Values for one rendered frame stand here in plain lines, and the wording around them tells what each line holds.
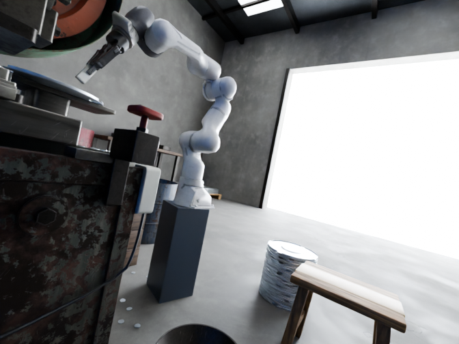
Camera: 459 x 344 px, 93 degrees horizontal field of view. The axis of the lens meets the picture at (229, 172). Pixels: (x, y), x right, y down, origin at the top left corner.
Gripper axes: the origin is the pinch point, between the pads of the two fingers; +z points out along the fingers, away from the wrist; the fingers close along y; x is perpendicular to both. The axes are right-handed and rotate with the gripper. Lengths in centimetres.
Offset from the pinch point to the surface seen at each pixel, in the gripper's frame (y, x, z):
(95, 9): 22.9, 7.9, -34.4
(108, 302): -37, -29, 57
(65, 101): -14.7, 2.7, 16.6
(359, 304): -94, -67, 29
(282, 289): -63, -110, 34
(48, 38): -14.3, 14.4, 6.8
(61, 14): 26.5, 12.8, -22.0
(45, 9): -16.4, 18.8, 2.8
